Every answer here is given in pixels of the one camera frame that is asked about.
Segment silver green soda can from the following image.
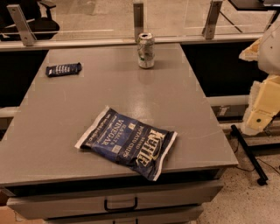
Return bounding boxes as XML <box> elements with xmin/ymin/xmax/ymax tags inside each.
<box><xmin>137</xmin><ymin>32</ymin><xmax>155</xmax><ymax>69</ymax></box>

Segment blue kettle chips bag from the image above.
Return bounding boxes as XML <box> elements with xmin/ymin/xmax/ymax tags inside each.
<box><xmin>75</xmin><ymin>107</ymin><xmax>177</xmax><ymax>181</ymax></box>

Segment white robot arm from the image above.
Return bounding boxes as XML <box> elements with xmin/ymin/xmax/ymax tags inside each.
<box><xmin>239</xmin><ymin>21</ymin><xmax>280</xmax><ymax>136</ymax></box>

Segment black metal floor leg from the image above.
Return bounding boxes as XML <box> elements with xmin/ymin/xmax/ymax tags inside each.
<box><xmin>231</xmin><ymin>125</ymin><xmax>268</xmax><ymax>186</ymax></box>

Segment metal barrier post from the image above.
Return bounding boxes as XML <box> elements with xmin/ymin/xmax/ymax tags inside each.
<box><xmin>133</xmin><ymin>0</ymin><xmax>144</xmax><ymax>40</ymax></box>
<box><xmin>202</xmin><ymin>0</ymin><xmax>223</xmax><ymax>39</ymax></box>
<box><xmin>7</xmin><ymin>4</ymin><xmax>37</xmax><ymax>46</ymax></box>

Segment left metal barrier post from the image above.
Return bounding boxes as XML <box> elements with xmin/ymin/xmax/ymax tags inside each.
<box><xmin>7</xmin><ymin>4</ymin><xmax>37</xmax><ymax>46</ymax></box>

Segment grey cabinet drawer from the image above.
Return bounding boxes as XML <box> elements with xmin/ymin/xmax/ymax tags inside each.
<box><xmin>7</xmin><ymin>179</ymin><xmax>223</xmax><ymax>219</ymax></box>

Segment dark desk in background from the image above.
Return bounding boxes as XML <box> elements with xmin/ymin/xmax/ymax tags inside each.
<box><xmin>220</xmin><ymin>0</ymin><xmax>280</xmax><ymax>34</ymax></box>

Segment black drawer handle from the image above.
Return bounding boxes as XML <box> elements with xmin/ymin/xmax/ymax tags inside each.
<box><xmin>103</xmin><ymin>197</ymin><xmax>138</xmax><ymax>213</ymax></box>

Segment right metal barrier post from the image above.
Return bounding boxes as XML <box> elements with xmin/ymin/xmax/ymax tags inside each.
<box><xmin>202</xmin><ymin>0</ymin><xmax>223</xmax><ymax>39</ymax></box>

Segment black floor cable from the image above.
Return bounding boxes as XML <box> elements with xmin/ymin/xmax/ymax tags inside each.
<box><xmin>233</xmin><ymin>139</ymin><xmax>280</xmax><ymax>176</ymax></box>

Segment dark blue rxbar wrapper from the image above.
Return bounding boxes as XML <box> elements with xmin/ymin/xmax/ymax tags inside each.
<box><xmin>45</xmin><ymin>62</ymin><xmax>82</xmax><ymax>77</ymax></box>

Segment middle metal barrier post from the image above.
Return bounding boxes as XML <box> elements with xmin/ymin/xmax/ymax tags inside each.
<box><xmin>133</xmin><ymin>0</ymin><xmax>144</xmax><ymax>40</ymax></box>

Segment black office chair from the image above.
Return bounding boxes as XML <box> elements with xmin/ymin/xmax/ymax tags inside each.
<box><xmin>0</xmin><ymin>0</ymin><xmax>60</xmax><ymax>41</ymax></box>

